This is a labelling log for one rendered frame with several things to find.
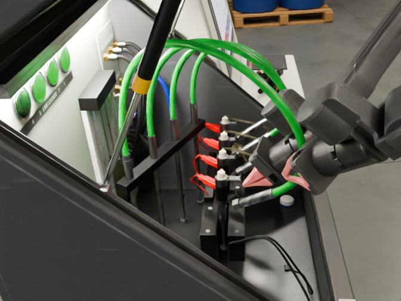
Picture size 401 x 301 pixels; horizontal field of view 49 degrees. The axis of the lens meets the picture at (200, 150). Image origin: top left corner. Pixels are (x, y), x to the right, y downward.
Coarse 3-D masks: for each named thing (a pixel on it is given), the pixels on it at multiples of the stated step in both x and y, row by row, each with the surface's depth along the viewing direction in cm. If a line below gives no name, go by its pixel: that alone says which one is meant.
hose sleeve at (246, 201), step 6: (258, 192) 81; (264, 192) 79; (270, 192) 78; (240, 198) 84; (246, 198) 82; (252, 198) 81; (258, 198) 80; (264, 198) 79; (270, 198) 79; (240, 204) 83; (246, 204) 82
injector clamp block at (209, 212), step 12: (240, 156) 122; (216, 168) 117; (240, 192) 108; (204, 204) 105; (216, 204) 105; (228, 204) 117; (204, 216) 101; (216, 216) 101; (240, 216) 101; (204, 228) 98; (216, 228) 98; (228, 228) 98; (240, 228) 97; (204, 240) 97; (216, 240) 97; (228, 240) 96; (204, 252) 99; (216, 252) 99; (228, 252) 99; (240, 252) 98
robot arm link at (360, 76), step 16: (400, 0) 79; (384, 16) 81; (400, 16) 78; (384, 32) 78; (400, 32) 78; (368, 48) 78; (384, 48) 78; (400, 48) 78; (352, 64) 79; (368, 64) 78; (384, 64) 78; (336, 80) 81; (352, 80) 77; (368, 80) 78; (368, 96) 78
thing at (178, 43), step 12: (144, 48) 75; (192, 48) 71; (204, 48) 70; (216, 48) 70; (132, 60) 78; (228, 60) 69; (132, 72) 80; (252, 72) 68; (264, 84) 68; (120, 96) 84; (276, 96) 68; (120, 108) 85; (288, 108) 69; (120, 120) 87; (288, 120) 69; (120, 132) 89; (300, 132) 70; (300, 144) 70; (276, 192) 78
